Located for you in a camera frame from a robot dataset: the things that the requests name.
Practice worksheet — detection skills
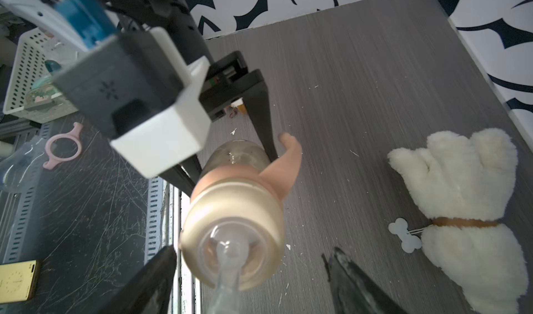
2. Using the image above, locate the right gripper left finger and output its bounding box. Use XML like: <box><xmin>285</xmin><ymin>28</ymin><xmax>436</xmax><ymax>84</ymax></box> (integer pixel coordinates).
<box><xmin>99</xmin><ymin>245</ymin><xmax>177</xmax><ymax>314</ymax></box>

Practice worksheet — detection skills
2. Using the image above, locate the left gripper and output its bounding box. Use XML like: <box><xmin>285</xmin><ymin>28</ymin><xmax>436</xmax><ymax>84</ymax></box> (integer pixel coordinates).
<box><xmin>160</xmin><ymin>50</ymin><xmax>278</xmax><ymax>196</ymax></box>

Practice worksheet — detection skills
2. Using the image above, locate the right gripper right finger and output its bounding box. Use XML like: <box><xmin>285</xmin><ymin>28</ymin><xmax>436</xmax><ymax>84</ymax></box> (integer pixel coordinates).
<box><xmin>322</xmin><ymin>247</ymin><xmax>407</xmax><ymax>314</ymax></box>

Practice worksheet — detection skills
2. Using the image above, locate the cream lid with straw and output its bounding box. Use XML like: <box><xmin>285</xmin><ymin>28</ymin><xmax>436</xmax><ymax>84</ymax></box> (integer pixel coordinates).
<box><xmin>179</xmin><ymin>178</ymin><xmax>285</xmax><ymax>313</ymax></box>

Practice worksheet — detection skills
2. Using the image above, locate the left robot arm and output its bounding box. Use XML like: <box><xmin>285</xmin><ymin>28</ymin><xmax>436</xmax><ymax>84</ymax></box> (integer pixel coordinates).
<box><xmin>1</xmin><ymin>0</ymin><xmax>278</xmax><ymax>194</ymax></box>

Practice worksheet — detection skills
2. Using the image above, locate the white bone tag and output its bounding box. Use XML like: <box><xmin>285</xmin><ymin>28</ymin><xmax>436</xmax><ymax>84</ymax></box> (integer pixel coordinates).
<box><xmin>388</xmin><ymin>218</ymin><xmax>425</xmax><ymax>254</ymax></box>

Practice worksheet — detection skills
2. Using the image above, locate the yellow flat clock card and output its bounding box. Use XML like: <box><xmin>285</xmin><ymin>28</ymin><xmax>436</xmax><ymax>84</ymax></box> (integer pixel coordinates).
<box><xmin>0</xmin><ymin>260</ymin><xmax>40</xmax><ymax>304</ymax></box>

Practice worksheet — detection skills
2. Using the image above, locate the white plush dog toy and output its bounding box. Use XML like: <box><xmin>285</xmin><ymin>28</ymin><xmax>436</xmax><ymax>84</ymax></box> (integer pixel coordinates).
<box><xmin>387</xmin><ymin>128</ymin><xmax>529</xmax><ymax>313</ymax></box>

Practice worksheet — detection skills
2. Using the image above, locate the white plastic basket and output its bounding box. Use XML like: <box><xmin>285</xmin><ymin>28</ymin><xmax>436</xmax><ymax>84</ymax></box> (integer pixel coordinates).
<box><xmin>3</xmin><ymin>28</ymin><xmax>80</xmax><ymax>123</ymax></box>

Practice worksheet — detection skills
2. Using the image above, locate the spare pink handle ring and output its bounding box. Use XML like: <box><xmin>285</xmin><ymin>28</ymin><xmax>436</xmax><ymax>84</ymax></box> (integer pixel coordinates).
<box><xmin>42</xmin><ymin>121</ymin><xmax>84</xmax><ymax>171</ymax></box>

